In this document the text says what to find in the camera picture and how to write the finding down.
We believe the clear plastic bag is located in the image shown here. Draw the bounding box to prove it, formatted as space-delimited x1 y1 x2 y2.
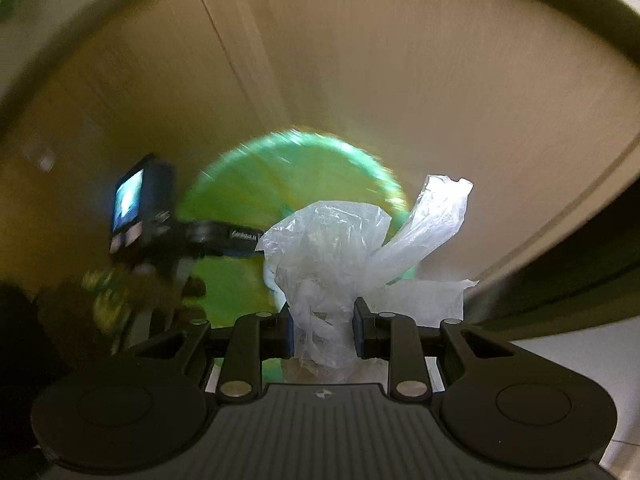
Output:
257 176 474 384

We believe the green trash bin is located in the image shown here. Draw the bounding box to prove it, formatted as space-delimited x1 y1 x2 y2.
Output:
177 130 411 327

